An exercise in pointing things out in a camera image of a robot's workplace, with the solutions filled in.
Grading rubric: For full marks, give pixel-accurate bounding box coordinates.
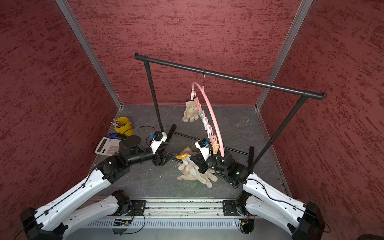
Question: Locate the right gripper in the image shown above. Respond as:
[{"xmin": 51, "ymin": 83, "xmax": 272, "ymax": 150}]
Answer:
[{"xmin": 190, "ymin": 152, "xmax": 228, "ymax": 174}]

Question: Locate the pink clip hanger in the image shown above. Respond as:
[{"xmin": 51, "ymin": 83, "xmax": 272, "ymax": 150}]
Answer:
[{"xmin": 190, "ymin": 68, "xmax": 226, "ymax": 158}]

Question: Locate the white work glove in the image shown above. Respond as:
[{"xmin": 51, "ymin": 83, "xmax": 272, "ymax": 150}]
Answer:
[{"xmin": 176, "ymin": 153, "xmax": 199, "ymax": 181}]

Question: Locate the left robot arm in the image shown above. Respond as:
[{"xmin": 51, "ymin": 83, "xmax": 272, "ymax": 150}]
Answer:
[{"xmin": 20, "ymin": 131, "xmax": 169, "ymax": 240}]

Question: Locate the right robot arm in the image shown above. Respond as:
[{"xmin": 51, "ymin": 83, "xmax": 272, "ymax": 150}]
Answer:
[{"xmin": 192, "ymin": 153, "xmax": 326, "ymax": 240}]

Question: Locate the yellow cup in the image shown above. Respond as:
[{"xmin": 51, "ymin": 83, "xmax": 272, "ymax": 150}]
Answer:
[{"xmin": 111, "ymin": 117, "xmax": 134, "ymax": 137}]

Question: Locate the blue stapler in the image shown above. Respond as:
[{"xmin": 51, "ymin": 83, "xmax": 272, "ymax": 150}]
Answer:
[{"xmin": 107, "ymin": 133, "xmax": 126, "ymax": 140}]

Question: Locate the pink calculator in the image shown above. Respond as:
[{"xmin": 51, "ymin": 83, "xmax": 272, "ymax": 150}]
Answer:
[{"xmin": 95, "ymin": 137, "xmax": 121, "ymax": 156}]

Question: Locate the right controller board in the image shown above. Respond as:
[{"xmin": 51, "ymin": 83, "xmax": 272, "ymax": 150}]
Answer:
[{"xmin": 240, "ymin": 219, "xmax": 255, "ymax": 235}]

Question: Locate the controller board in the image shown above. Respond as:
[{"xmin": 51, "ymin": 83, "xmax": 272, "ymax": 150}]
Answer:
[
  {"xmin": 113, "ymin": 219, "xmax": 132, "ymax": 227},
  {"xmin": 240, "ymin": 219, "xmax": 255, "ymax": 235}
]

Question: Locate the left controller board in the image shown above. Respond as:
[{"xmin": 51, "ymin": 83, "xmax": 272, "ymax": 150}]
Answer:
[{"xmin": 113, "ymin": 219, "xmax": 132, "ymax": 227}]

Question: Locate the black clothes rack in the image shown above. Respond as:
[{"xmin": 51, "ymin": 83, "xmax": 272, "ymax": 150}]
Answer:
[{"xmin": 135, "ymin": 53, "xmax": 326, "ymax": 188}]

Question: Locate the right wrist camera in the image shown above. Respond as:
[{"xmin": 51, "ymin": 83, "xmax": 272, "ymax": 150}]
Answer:
[{"xmin": 195, "ymin": 139, "xmax": 211, "ymax": 161}]

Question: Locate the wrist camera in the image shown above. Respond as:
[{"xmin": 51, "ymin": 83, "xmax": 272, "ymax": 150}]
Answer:
[
  {"xmin": 195, "ymin": 139, "xmax": 211, "ymax": 161},
  {"xmin": 149, "ymin": 131, "xmax": 168, "ymax": 154}
]

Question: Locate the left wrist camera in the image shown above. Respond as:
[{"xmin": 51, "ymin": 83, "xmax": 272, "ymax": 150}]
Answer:
[{"xmin": 149, "ymin": 131, "xmax": 168, "ymax": 154}]

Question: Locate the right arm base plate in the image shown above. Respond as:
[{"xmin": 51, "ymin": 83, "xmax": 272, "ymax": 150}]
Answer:
[{"xmin": 222, "ymin": 200, "xmax": 264, "ymax": 217}]

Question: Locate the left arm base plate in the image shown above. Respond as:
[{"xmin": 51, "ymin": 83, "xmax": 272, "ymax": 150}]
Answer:
[{"xmin": 111, "ymin": 200, "xmax": 147, "ymax": 217}]

